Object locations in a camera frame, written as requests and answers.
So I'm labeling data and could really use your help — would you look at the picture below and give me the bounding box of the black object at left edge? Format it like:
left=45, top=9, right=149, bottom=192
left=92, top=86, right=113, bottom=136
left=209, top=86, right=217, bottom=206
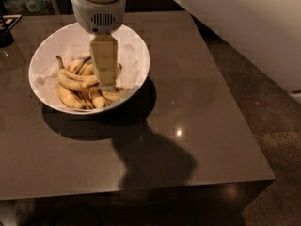
left=0, top=15, right=21, bottom=48

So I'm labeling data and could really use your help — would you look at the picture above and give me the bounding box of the front middle yellow banana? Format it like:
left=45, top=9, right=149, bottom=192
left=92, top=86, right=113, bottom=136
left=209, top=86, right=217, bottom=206
left=90, top=91, right=107, bottom=108

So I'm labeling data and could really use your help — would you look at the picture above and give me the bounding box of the large white bowl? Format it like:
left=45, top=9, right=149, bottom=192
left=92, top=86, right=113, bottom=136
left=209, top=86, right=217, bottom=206
left=28, top=23, right=150, bottom=115

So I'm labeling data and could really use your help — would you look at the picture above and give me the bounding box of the shelf with bottles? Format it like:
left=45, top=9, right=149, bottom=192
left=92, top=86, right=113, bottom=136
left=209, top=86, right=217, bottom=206
left=0, top=0, right=59, bottom=15

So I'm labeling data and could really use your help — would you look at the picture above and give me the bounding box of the front right yellow banana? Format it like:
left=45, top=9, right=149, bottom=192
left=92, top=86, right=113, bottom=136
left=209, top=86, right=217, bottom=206
left=101, top=87, right=129, bottom=101

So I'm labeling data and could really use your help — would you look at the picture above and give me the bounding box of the back left yellow banana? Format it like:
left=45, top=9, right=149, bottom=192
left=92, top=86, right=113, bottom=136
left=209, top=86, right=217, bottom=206
left=56, top=56, right=90, bottom=73

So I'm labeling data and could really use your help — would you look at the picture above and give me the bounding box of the long yellow banana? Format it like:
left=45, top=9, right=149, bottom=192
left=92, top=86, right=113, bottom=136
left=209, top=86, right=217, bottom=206
left=56, top=62, right=123, bottom=92

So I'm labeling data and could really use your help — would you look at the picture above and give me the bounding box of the front left yellow banana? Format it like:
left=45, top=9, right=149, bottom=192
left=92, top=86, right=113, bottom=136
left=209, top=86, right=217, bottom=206
left=57, top=84, right=85, bottom=109

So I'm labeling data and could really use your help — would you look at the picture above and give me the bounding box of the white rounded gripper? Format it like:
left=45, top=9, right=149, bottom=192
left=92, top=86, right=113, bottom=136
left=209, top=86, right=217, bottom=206
left=71, top=0, right=126, bottom=91

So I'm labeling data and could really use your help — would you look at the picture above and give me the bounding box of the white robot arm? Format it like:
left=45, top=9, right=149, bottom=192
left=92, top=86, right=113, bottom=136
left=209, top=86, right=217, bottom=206
left=71, top=0, right=301, bottom=95

